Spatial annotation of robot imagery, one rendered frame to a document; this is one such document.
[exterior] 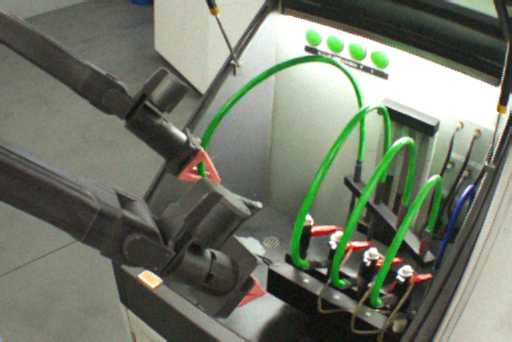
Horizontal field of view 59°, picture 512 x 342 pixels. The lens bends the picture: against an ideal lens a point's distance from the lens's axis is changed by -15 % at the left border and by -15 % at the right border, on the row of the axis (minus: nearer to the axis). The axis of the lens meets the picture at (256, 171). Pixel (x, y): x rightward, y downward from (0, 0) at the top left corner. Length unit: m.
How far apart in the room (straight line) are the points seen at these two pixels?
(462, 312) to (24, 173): 0.77
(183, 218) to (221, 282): 0.11
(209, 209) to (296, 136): 0.81
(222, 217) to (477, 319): 0.56
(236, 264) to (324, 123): 0.69
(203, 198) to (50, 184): 0.17
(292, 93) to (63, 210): 0.89
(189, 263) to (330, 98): 0.75
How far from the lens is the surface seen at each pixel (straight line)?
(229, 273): 0.66
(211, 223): 0.59
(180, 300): 1.11
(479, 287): 0.94
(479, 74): 1.04
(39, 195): 0.53
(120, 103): 0.90
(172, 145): 0.93
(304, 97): 1.31
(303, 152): 1.38
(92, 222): 0.54
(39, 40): 0.92
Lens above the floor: 1.76
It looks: 33 degrees down
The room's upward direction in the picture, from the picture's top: 3 degrees clockwise
